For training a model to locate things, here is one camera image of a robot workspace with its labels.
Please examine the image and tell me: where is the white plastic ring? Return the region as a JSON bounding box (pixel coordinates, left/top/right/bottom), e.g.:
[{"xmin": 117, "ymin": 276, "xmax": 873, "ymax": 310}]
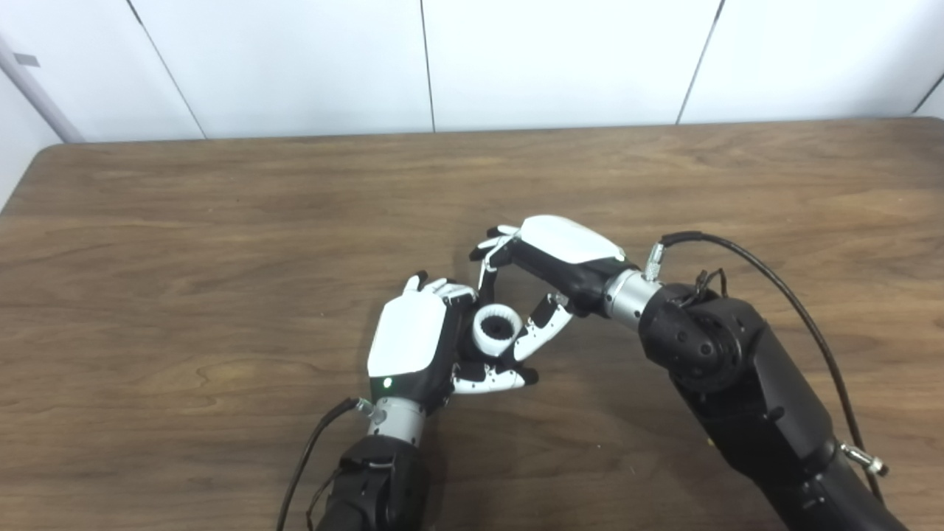
[{"xmin": 472, "ymin": 304, "xmax": 524, "ymax": 353}]

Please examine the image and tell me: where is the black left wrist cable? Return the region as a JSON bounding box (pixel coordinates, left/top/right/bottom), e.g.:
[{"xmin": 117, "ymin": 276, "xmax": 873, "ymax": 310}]
[{"xmin": 277, "ymin": 398, "xmax": 375, "ymax": 531}]

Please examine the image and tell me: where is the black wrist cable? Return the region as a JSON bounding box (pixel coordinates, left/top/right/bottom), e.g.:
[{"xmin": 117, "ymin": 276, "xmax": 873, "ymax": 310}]
[
  {"xmin": 277, "ymin": 398, "xmax": 375, "ymax": 531},
  {"xmin": 645, "ymin": 231, "xmax": 890, "ymax": 504}
]

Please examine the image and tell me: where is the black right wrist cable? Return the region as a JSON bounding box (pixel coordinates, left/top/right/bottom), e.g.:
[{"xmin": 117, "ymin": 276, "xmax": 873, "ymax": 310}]
[{"xmin": 645, "ymin": 231, "xmax": 890, "ymax": 504}]

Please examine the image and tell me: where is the grey wall corner post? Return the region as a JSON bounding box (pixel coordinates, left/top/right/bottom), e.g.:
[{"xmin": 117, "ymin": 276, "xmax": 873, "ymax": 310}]
[{"xmin": 0, "ymin": 35, "xmax": 86, "ymax": 145}]

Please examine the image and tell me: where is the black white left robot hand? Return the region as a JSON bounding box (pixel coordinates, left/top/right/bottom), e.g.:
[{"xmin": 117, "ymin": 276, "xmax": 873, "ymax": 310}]
[{"xmin": 367, "ymin": 271, "xmax": 539, "ymax": 414}]

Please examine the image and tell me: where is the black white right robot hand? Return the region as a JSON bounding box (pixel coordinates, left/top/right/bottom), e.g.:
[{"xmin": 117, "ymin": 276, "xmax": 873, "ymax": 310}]
[{"xmin": 470, "ymin": 215, "xmax": 639, "ymax": 364}]

